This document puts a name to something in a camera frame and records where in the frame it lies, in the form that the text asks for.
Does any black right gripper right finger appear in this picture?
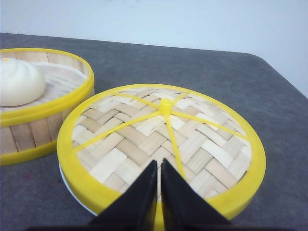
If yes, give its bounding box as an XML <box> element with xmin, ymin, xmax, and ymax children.
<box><xmin>161</xmin><ymin>159</ymin><xmax>231</xmax><ymax>231</ymax></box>

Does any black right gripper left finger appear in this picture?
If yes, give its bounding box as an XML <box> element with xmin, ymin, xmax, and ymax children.
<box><xmin>89</xmin><ymin>160</ymin><xmax>157</xmax><ymax>231</ymax></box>

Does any woven bamboo steamer lid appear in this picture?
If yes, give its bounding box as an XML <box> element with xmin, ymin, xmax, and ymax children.
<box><xmin>57</xmin><ymin>84</ymin><xmax>266</xmax><ymax>219</ymax></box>

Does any bamboo steamer drawer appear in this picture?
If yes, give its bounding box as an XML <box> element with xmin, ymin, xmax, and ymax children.
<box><xmin>0</xmin><ymin>48</ymin><xmax>94</xmax><ymax>166</ymax></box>

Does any white plate under lid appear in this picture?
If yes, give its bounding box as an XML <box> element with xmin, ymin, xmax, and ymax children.
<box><xmin>59</xmin><ymin>164</ymin><xmax>98</xmax><ymax>216</ymax></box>

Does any white steamed bun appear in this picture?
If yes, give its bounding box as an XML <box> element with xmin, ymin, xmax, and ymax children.
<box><xmin>0</xmin><ymin>58</ymin><xmax>46</xmax><ymax>107</ymax></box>

